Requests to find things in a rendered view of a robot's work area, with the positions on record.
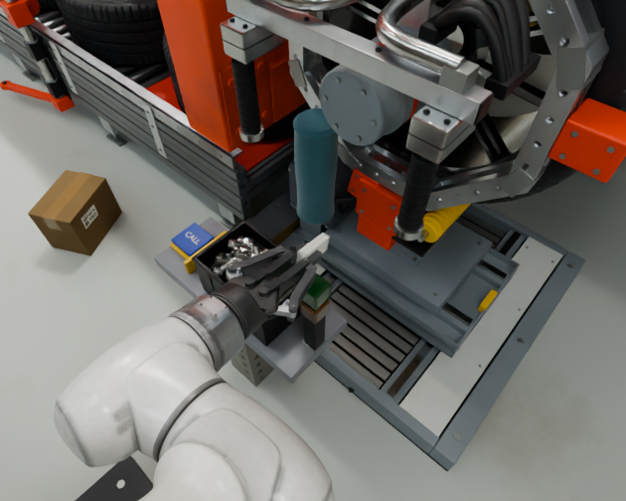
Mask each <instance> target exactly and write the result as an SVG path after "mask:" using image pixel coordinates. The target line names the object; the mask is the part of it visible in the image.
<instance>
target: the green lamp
mask: <svg viewBox="0 0 626 501"><path fill-rule="evenodd" d="M330 291H331V284H330V282H329V281H327V280H326V279H324V278H323V277H322V276H320V275H319V274H317V273H316V276H315V280H314V282H313V284H312V285H311V287H310V289H309V290H308V292H307V293H306V295H305V297H304V298H303V301H304V302H306V303H307V304H308V305H309V306H311V307H312V308H313V309H318V308H319V307H320V306H321V305H322V304H323V303H324V302H325V301H326V300H327V299H328V298H329V297H330Z"/></svg>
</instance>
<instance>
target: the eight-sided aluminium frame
mask: <svg viewBox="0 0 626 501"><path fill-rule="evenodd" d="M529 1H530V3H531V6H532V8H533V10H534V13H535V15H536V18H537V20H538V22H539V25H540V27H541V29H542V32H543V34H544V37H545V39H546V41H547V44H548V48H549V50H550V52H551V55H552V57H553V60H554V62H555V64H556V67H557V69H556V72H555V74H554V76H553V78H552V80H551V83H550V85H549V87H548V90H547V92H546V95H545V97H544V99H543V101H542V103H541V106H540V108H539V110H538V112H537V114H536V116H535V119H534V121H533V123H532V125H531V127H530V130H529V132H528V134H527V136H526V138H525V140H524V143H523V145H522V147H521V149H520V151H519V153H518V156H517V158H516V160H512V161H508V162H504V163H500V164H496V165H492V166H488V167H484V168H480V169H476V170H472V171H468V172H464V173H461V174H457V175H453V176H449V177H445V178H437V177H435V179H434V182H433V186H432V189H431V193H430V196H429V200H428V203H427V207H426V210H425V211H432V210H434V211H438V210H439V209H443V208H448V207H454V206H459V205H465V204H470V203H476V202H482V201H487V200H493V199H498V198H504V197H509V196H510V197H511V198H513V197H514V196H516V195H520V194H526V193H528V192H529V191H530V190H531V188H532V187H533V186H534V185H535V184H536V182H537V181H538V180H539V179H540V178H541V177H542V175H543V174H544V172H545V170H546V168H547V167H548V166H549V164H550V162H551V161H550V160H551V158H549V157H548V154H549V152H550V150H551V148H552V146H553V144H554V142H555V140H556V138H557V136H558V135H559V133H560V131H561V129H562V127H563V125H564V123H565V121H566V120H567V119H568V118H569V117H570V116H571V114H572V113H573V112H574V111H575V110H576V109H577V108H578V106H579V105H580V104H581V102H582V101H583V99H584V97H585V95H586V93H587V91H588V89H589V88H590V86H591V84H592V82H593V80H594V78H595V76H596V75H597V74H598V73H599V72H600V71H601V68H602V63H603V62H604V60H605V58H606V56H607V54H608V52H609V47H608V44H607V42H606V39H605V36H604V31H605V29H604V28H601V26H600V23H599V21H598V18H597V15H596V13H595V10H594V7H593V5H592V2H591V0H529ZM288 45H289V61H288V65H289V68H290V74H291V76H292V78H293V79H294V83H295V86H298V88H299V89H300V91H301V93H302V94H303V96H304V98H305V99H306V101H307V103H308V104H309V106H310V108H321V104H320V96H319V91H320V84H321V81H322V79H323V77H325V76H326V74H327V73H328V72H327V70H326V68H325V66H324V65H323V61H322V56H321V55H319V54H317V53H315V52H313V51H311V50H309V49H306V48H304V47H302V46H300V45H298V44H296V43H293V42H291V41H289V40H288ZM338 156H339V157H340V158H341V160H342V161H343V163H344V164H346V165H348V166H349V167H350V168H351V169H352V170H354V169H355V168H356V169H358V170H359V171H360V172H362V173H363V174H364V175H366V176H367V177H369V178H371V179H372V180H374V181H376V182H377V183H379V184H381V185H383V186H384V187H386V188H388V189H390V190H391V191H393V192H395V193H397V194H398V195H400V196H402V195H403V191H404V186H405V182H406V178H407V173H408V168H409V164H410V163H409V162H407V161H405V160H403V159H401V158H400V157H398V156H396V155H394V154H392V153H390V152H388V151H386V150H385V149H383V148H381V147H380V146H378V145H376V144H374V143H373V144H371V145H368V146H358V145H354V144H352V143H349V142H347V141H346V140H344V139H343V138H341V137H340V136H339V135H338Z"/></svg>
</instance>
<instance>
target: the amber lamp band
mask: <svg viewBox="0 0 626 501"><path fill-rule="evenodd" d="M329 309H330V300H329V298H328V299H327V300H326V301H325V302H324V303H323V304H322V305H321V306H320V307H319V308H318V309H317V310H314V309H312V308H311V307H310V306H308V305H307V304H306V303H305V302H303V300H302V301H301V303H300V313H301V314H302V315H304V316H305V317H306V318H307V319H309V320H310V321H311V322H312V323H314V324H317V323H318V322H319V321H320V320H321V319H322V318H323V317H324V316H325V315H326V314H327V313H328V312H329Z"/></svg>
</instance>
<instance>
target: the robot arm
mask: <svg viewBox="0 0 626 501"><path fill-rule="evenodd" d="M329 240H330V236H328V235H326V234H325V233H322V234H321V235H319V236H318V237H317V238H315V239H314V240H313V241H311V242H310V243H309V244H305V243H303V244H301V245H300V246H298V247H295V246H291V247H290V250H286V249H285V248H284V247H277V248H274V249H272V250H268V251H265V252H263V253H260V254H258V255H255V256H253V257H251V258H248V259H246V260H243V261H238V262H230V263H228V264H227V280H228V283H226V284H224V285H223V286H221V287H220V288H218V289H217V290H215V291H214V292H213V293H211V294H210V295H206V294H204V295H199V296H197V297H196V298H194V299H193V300H192V301H190V302H189V303H187V304H186V305H184V306H183V307H181V308H180V309H179V310H177V311H175V312H173V313H171V314H170V315H169V316H168V317H167V318H165V319H163V320H162V321H160V322H158V323H155V324H153V325H149V326H146V327H143V328H141V329H140V330H138V331H136V332H134V333H132V334H131V335H129V336H127V337H126V338H124V339H123V340H121V341H120V342H118V343H117V344H115V345H114V346H112V347H111V348H110V349H108V350H107V351H106V352H104V353H103V354H102V355H101V356H99V357H98V358H97V359H96V360H94V361H93V362H92V363H91V364H90V365H89V366H87V367H86V368H85V369H84V370H83V371H82V372H81V373H80V374H79V375H77V376H76V377H75V378H74V379H73V380H72V381H71V382H70V383H69V385H68V386H67V387H66V388H65V389H64V390H63V391H62V392H61V394H60V395H59V396H58V397H57V399H56V404H55V409H54V421H55V426H56V429H57V432H58V433H59V435H60V437H61V438H62V440H63V442H64V443H65V444H66V445H67V447H68V448H69V449H70V450H71V451H72V452H73V454H74V455H75V456H76V457H77V458H78V459H79V460H81V461H82V462H83V463H84V464H85V465H86V466H88V467H99V466H104V465H108V464H112V463H115V462H119V461H122V460H124V459H126V458H128V457H129V456H130V455H131V454H133V453H134V452H135V451H137V450H139V451H140V452H142V453H143V454H145V455H147V456H149V457H151V458H152V459H154V460H155V461H156V462H157V463H158V464H157V466H156V469H155V473H154V480H153V489H152V490H151V491H150V492H149V493H148V494H146V495H145V496H144V497H143V498H141V499H140V500H138V501H334V500H335V496H334V492H333V489H332V480H331V478H330V476H329V474H328V471H327V470H326V468H325V466H324V465H323V463H322V461H321V460H320V459H319V457H318V456H317V455H316V453H315V452H314V451H313V450H312V448H311V447H310V446H309V445H308V444H307V443H306V442H305V441H304V440H303V439H302V438H301V437H300V436H299V435H298V434H297V433H296V432H295V431H294V430H293V429H292V428H291V427H289V426H288V425H287V424H286V423H285V422H284V421H283V420H281V419H280V418H279V417H278V416H276V415H275V414H274V413H273V412H271V411H270V410H269V409H267V408H266V407H265V406H263V405H262V404H260V403H259V402H258V401H256V400H255V399H253V398H252V397H250V396H248V395H246V394H244V393H242V392H240V391H239V390H237V389H236V388H234V387H233V386H231V385H230V384H228V383H227V382H226V381H225V380H224V379H223V378H222V377H221V376H220V375H219V374H218V371H219V370H220V369H221V368H222V367H223V366H224V365H225V364H226V363H227V362H228V361H230V360H231V359H232V358H233V357H234V356H235V355H236V354H237V353H239V352H240V351H241V349H242V347H243V344H244V340H245V339H246V338H248V337H249V336H250V335H251V334H252V333H253V332H255V331H256V330H257V329H258V328H259V327H260V326H261V325H262V324H263V323H264V322H265V321H267V320H270V319H273V318H275V317H276V315H278V316H286V317H287V320H288V321H290V322H293V321H295V318H296V313H297V308H298V306H299V305H300V303H301V301H302V300H303V298H304V297H305V295H306V293H307V292H308V290H309V289H310V287H311V285H312V284H313V282H314V280H315V276H316V272H317V266H315V264H316V263H318V262H319V261H320V259H321V254H322V253H323V252H324V251H326V250H327V248H328V244H329ZM295 262H296V263H295ZM294 263H295V264H294ZM290 267H291V268H290ZM299 279H301V280H300V281H299V283H298V284H297V286H296V287H295V289H294V290H293V292H292V294H291V296H290V300H289V299H286V301H284V302H283V304H282V305H278V302H279V298H280V297H281V295H282V293H284V292H285V291H286V290H287V289H288V288H290V287H291V286H292V285H293V284H295V283H296V282H297V281H298V280H299Z"/></svg>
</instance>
